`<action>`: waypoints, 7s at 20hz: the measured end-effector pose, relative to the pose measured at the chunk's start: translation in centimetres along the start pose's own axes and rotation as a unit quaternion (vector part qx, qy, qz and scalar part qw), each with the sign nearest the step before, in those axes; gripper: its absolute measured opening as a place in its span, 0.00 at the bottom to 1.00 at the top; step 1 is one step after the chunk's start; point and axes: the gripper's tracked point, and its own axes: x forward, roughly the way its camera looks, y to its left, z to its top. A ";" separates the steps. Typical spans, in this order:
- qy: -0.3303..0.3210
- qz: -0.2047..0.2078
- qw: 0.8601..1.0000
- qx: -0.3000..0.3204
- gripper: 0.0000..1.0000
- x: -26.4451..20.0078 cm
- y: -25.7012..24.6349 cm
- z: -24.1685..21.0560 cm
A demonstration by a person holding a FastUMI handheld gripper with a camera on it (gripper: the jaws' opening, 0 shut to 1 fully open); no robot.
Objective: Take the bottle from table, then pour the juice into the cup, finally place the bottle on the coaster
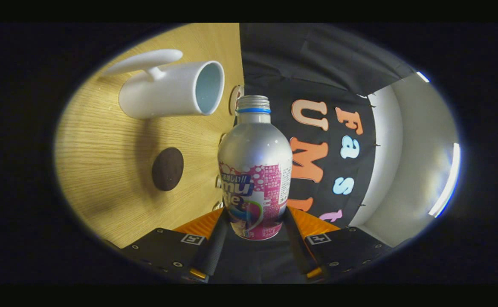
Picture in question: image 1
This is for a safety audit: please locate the round plate with food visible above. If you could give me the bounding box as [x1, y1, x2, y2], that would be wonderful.
[229, 84, 245, 116]

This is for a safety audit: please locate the white cup with handle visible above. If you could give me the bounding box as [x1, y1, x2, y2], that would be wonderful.
[102, 49, 226, 120]

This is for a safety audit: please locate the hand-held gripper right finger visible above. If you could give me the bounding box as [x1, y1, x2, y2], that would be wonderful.
[283, 206, 393, 281]

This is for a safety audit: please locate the wooden table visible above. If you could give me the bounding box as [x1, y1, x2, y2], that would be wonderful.
[55, 23, 245, 249]

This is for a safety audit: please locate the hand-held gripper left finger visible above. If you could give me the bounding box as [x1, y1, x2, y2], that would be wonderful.
[120, 207, 230, 284]

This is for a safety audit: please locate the silver juice bottle pink label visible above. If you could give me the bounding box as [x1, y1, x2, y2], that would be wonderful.
[217, 95, 293, 241]

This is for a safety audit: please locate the black backdrop cloth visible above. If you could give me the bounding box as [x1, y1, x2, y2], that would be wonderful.
[240, 23, 416, 229]

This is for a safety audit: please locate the dark brown round coaster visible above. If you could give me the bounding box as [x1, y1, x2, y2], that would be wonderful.
[151, 147, 185, 192]

